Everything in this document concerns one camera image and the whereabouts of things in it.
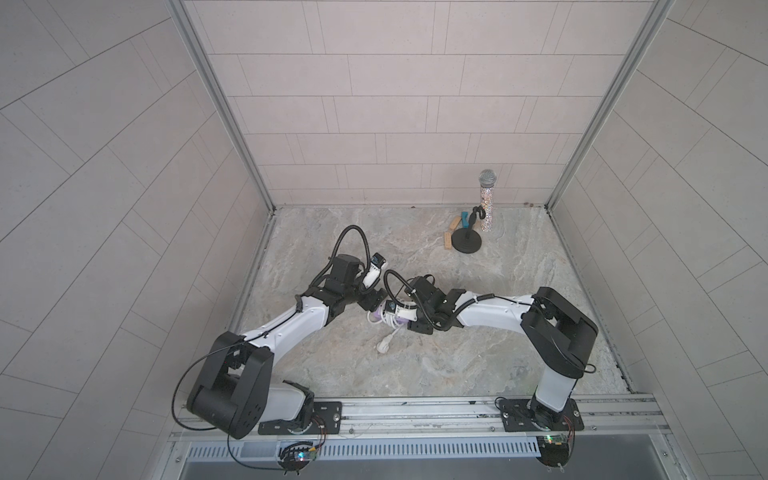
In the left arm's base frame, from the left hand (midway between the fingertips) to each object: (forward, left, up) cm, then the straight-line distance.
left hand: (382, 282), depth 87 cm
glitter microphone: (+19, -29, +23) cm, 42 cm away
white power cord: (-11, -3, -1) cm, 12 cm away
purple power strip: (-9, 0, -1) cm, 9 cm away
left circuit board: (-41, +17, -5) cm, 44 cm away
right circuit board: (-39, -41, -8) cm, 57 cm away
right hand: (-6, -9, -9) cm, 14 cm away
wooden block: (+20, -23, -6) cm, 31 cm away
